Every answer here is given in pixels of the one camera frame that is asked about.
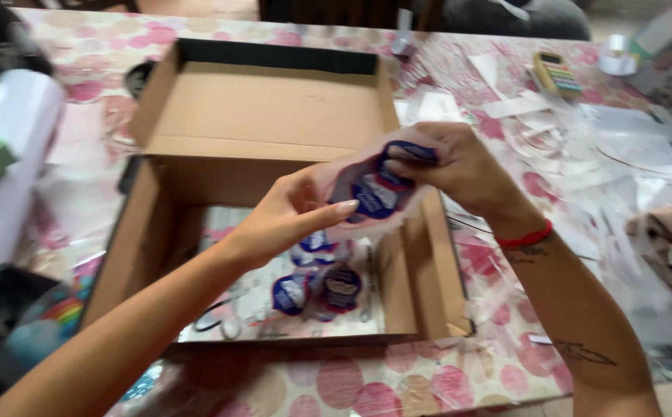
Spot metal key rings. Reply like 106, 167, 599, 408
192, 290, 290, 341

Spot rainbow patterned bag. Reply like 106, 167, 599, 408
6, 278, 96, 371

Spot red string bracelet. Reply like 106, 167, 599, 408
494, 219, 554, 249

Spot white tape roll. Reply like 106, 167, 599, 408
598, 34, 640, 76

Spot clear bag of blue badges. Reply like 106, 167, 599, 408
315, 126, 442, 243

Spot person's left hand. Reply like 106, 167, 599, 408
224, 164, 360, 272

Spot pile of blue round badges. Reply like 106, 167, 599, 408
271, 231, 364, 318

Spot open brown cardboard box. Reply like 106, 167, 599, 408
80, 38, 476, 344

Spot person's right hand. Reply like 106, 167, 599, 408
383, 122, 547, 238

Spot yellow calculator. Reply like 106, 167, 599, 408
533, 51, 583, 97

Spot white paper roll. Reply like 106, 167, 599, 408
0, 69, 66, 271

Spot pink dotted tablecloth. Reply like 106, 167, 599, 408
14, 8, 672, 417

